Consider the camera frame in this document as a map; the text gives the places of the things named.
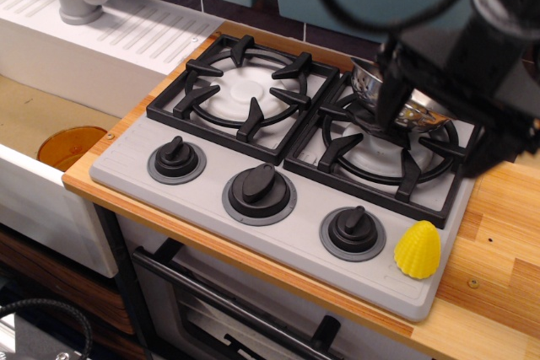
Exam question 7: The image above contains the orange translucent plastic plate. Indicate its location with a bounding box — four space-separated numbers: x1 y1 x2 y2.
37 126 107 172

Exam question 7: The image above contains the yellow plastic corn piece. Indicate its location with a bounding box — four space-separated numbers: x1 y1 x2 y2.
394 220 441 280

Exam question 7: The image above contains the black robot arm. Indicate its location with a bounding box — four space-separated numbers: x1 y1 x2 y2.
375 0 539 178

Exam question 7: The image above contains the black left stove knob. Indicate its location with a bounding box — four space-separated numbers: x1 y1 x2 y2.
147 136 207 185

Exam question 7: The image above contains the black middle stove knob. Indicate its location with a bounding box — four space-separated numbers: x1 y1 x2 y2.
222 163 298 227

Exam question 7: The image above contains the black braided cable lower left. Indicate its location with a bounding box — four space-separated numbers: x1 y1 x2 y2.
0 297 93 360

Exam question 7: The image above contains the perforated steel colander bowl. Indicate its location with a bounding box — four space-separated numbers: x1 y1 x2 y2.
351 57 456 132

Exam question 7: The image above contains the black burner grate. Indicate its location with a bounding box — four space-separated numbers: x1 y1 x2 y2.
147 35 339 164
284 73 479 228

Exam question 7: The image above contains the oven door with black handle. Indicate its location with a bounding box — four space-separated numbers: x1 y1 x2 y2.
132 239 425 359

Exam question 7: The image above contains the black right stove knob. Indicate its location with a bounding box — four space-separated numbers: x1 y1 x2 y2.
319 206 386 262

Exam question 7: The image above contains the black stove knob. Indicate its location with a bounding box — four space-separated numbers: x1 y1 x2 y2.
147 136 207 185
319 206 386 262
222 163 298 227

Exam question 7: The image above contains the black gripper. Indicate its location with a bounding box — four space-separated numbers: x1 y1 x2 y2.
375 29 539 179

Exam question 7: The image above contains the white toy sink unit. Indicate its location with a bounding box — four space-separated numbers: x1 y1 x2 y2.
1 0 221 278

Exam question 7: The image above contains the black right burner grate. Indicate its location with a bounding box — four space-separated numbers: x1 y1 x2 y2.
284 73 479 228

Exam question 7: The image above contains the black left burner grate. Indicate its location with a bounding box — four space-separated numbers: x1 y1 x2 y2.
147 35 339 164

